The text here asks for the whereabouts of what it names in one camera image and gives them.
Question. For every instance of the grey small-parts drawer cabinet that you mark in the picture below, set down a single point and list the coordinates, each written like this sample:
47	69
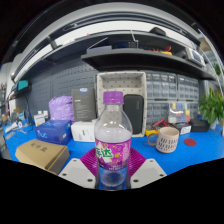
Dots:
187	88
160	90

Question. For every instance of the black box with white label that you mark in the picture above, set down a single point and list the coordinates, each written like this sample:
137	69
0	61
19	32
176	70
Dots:
185	129

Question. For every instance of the blue carton box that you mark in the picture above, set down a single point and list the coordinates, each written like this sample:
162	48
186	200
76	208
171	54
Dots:
53	131

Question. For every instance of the beige patterned mug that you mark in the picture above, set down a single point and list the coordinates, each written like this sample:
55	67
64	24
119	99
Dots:
168	140

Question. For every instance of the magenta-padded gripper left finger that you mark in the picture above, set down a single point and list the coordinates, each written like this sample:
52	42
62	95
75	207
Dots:
78	173

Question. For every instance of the clear organizer with coloured parts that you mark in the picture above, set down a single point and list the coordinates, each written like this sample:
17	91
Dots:
180	112

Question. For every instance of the flat round red coaster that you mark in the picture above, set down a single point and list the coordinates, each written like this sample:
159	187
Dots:
190	142

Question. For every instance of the yellow multimeter with red leads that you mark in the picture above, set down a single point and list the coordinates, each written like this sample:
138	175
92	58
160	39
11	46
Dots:
151	132

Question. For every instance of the dark grey flat box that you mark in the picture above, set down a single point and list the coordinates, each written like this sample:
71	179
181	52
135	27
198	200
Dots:
84	105

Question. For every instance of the dark grey shelf unit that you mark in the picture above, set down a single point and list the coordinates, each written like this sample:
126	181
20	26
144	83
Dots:
140	60

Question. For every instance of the white pegboard tray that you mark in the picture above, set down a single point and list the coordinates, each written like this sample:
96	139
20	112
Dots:
120	81

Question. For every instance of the small white card stand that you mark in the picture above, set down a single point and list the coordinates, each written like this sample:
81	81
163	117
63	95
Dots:
40	119

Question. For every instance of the white carton box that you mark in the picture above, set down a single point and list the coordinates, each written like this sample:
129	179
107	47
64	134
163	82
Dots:
82	131

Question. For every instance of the green potted plant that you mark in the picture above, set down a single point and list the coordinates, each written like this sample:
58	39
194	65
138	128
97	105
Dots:
211	106

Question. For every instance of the plain black box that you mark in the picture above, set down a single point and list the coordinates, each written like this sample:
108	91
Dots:
200	125

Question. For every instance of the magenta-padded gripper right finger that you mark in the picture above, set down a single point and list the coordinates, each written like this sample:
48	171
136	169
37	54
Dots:
148	171

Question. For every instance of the brown cardboard box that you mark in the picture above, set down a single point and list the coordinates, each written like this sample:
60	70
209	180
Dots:
40	154

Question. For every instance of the clear bottle with purple label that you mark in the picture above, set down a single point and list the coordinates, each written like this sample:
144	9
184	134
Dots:
113	146

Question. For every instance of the purple plastic bag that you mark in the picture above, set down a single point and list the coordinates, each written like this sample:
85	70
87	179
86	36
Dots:
61	108

